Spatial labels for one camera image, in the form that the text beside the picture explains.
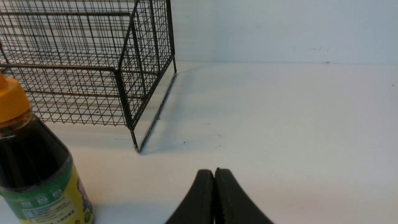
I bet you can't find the small green-label yellow-cap bottle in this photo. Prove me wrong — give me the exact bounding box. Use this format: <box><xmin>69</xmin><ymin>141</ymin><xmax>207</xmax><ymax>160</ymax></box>
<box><xmin>0</xmin><ymin>75</ymin><xmax>95</xmax><ymax>224</ymax></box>

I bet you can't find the black wire mesh rack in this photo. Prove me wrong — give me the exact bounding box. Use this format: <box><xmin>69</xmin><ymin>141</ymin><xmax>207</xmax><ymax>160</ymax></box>
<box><xmin>0</xmin><ymin>0</ymin><xmax>177</xmax><ymax>152</ymax></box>

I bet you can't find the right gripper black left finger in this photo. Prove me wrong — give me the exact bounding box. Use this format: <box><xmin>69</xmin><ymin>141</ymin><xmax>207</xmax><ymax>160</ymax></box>
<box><xmin>166</xmin><ymin>169</ymin><xmax>215</xmax><ymax>224</ymax></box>

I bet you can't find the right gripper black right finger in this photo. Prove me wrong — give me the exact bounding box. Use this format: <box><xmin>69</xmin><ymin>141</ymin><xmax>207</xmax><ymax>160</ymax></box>
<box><xmin>215</xmin><ymin>168</ymin><xmax>273</xmax><ymax>224</ymax></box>

